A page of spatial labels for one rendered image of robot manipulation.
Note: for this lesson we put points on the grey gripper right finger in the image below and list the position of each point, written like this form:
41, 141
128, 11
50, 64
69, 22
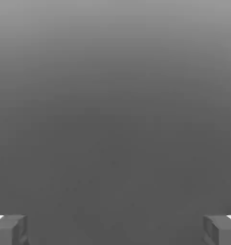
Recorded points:
222, 230

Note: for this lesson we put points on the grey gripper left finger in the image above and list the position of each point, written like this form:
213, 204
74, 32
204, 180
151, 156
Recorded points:
8, 229

